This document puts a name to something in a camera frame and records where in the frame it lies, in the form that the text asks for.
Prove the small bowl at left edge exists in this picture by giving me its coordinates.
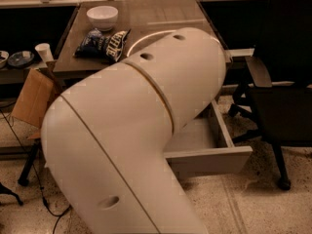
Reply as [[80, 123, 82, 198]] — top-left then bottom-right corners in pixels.
[[0, 51, 9, 69]]

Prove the blue chip bag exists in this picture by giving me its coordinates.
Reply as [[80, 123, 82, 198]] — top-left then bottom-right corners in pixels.
[[74, 28, 130, 63]]

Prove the black floor cable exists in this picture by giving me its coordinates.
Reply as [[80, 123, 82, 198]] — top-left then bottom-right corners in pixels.
[[0, 107, 72, 234]]

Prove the white paper cup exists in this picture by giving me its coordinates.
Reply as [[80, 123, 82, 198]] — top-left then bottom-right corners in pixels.
[[35, 43, 54, 62]]

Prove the brown cardboard box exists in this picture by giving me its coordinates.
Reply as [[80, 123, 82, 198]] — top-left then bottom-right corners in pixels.
[[12, 60, 62, 139]]

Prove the dark round plate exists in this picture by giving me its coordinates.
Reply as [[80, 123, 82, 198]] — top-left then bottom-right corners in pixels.
[[8, 51, 34, 69]]

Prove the white ceramic bowl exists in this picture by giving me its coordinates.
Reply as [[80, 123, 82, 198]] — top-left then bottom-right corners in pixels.
[[87, 6, 119, 31]]

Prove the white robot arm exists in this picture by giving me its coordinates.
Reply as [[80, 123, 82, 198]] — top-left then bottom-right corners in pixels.
[[41, 27, 226, 234]]

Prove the open grey top drawer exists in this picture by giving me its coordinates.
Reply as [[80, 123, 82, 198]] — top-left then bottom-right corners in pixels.
[[164, 100, 253, 179]]

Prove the grey drawer cabinet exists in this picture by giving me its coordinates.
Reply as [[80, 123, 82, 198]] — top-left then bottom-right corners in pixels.
[[55, 0, 228, 110]]

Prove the black office chair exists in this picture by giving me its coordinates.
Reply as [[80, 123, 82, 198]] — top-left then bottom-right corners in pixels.
[[228, 0, 312, 190]]

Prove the black tripod leg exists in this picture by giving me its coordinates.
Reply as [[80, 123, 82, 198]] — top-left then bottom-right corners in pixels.
[[18, 142, 40, 186]]

